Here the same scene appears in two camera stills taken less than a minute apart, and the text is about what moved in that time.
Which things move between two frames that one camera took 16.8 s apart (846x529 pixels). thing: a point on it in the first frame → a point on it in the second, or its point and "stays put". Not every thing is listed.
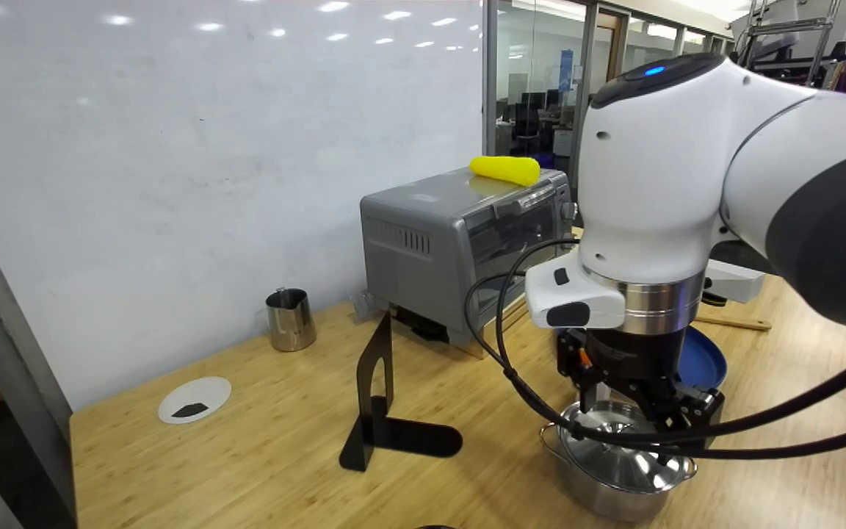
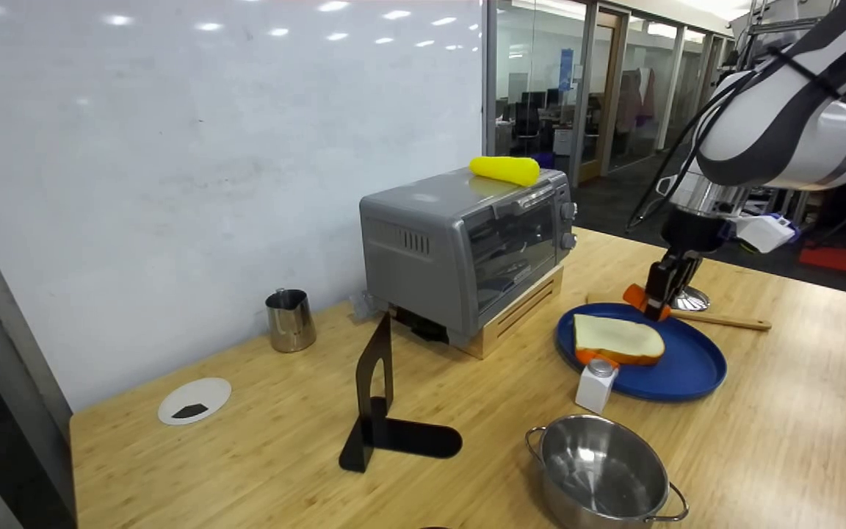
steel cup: (291, 318) stays put
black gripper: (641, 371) → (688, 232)
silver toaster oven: (450, 255) stays put
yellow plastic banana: (508, 168) stays put
